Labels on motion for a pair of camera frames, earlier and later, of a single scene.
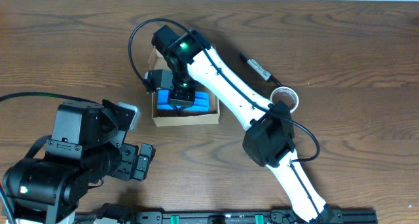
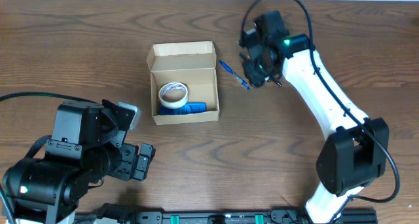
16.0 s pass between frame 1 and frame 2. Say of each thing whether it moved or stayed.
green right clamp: stayed
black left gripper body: stayed
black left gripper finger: stayed
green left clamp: stayed
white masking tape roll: moved
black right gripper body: moved
